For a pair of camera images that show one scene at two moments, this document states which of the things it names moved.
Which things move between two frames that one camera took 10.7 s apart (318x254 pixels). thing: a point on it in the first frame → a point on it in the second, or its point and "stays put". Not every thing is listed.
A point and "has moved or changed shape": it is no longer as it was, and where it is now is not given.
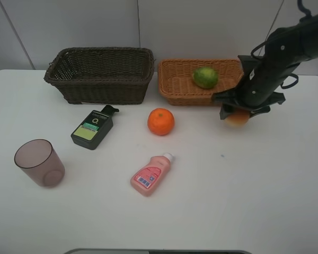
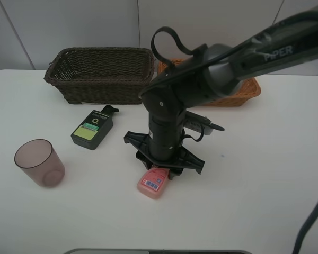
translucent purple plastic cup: (38, 159) stays put
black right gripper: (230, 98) → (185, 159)
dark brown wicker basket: (102, 75) stays put
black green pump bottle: (91, 130) stays put
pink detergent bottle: (148, 178) has moved or changed shape
